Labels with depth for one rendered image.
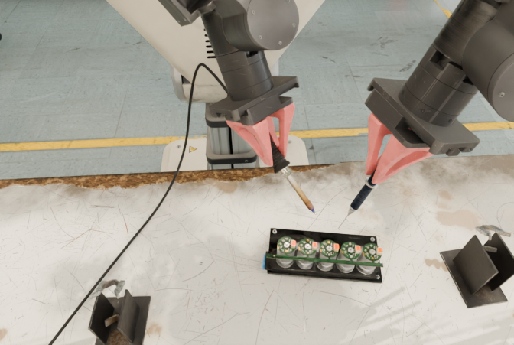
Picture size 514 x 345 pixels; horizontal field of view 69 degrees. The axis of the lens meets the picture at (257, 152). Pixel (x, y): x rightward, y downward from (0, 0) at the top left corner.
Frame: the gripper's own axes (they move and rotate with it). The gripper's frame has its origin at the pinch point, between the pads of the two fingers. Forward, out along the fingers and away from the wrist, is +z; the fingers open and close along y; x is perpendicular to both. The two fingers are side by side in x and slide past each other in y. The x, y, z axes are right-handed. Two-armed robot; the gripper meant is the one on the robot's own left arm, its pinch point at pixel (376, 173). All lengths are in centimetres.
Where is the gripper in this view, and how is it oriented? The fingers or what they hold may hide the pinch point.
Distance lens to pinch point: 44.4
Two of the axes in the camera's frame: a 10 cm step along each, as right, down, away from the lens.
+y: 4.0, 6.8, -6.2
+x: 8.6, -0.4, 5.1
